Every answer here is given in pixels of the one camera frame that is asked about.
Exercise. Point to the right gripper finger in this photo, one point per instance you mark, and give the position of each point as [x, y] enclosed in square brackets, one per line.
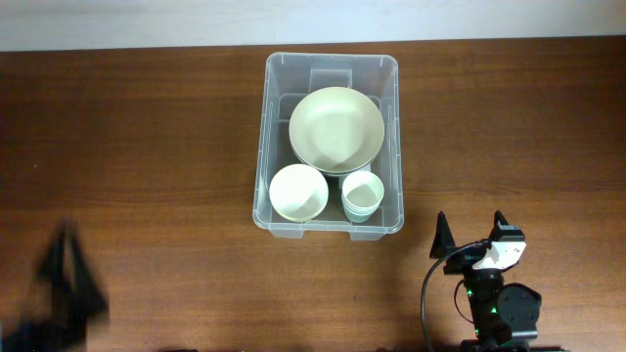
[499, 219]
[443, 242]

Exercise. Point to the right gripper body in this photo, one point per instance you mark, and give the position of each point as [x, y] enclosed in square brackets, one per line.
[464, 260]

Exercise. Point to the grey plastic cup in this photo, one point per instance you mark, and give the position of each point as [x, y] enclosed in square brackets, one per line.
[354, 210]

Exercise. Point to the green plastic cup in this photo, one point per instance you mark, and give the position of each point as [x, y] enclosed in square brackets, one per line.
[357, 217]

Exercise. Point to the cream plastic cup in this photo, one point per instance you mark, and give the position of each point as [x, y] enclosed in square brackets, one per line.
[363, 188]

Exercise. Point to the beige plate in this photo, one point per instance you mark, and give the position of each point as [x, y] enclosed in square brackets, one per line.
[335, 173]

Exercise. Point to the clear plastic storage bin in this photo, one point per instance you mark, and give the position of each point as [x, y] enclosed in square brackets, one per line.
[289, 78]

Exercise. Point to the cream plate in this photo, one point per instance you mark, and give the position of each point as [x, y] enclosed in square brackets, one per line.
[336, 128]

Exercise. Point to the white bowl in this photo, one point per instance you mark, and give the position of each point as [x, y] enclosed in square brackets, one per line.
[299, 192]

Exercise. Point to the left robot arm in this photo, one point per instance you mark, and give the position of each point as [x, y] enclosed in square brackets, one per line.
[75, 298]

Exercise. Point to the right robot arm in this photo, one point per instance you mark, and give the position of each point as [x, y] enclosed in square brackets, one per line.
[504, 317]

